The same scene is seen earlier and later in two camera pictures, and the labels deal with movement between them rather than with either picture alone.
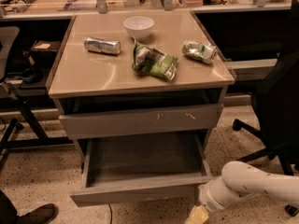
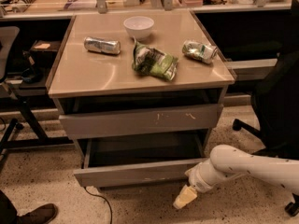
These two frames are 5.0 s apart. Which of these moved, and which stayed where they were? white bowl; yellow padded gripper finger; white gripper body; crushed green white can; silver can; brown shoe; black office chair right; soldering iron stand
Moved: white gripper body; yellow padded gripper finger
Stayed: silver can; brown shoe; soldering iron stand; white bowl; crushed green white can; black office chair right
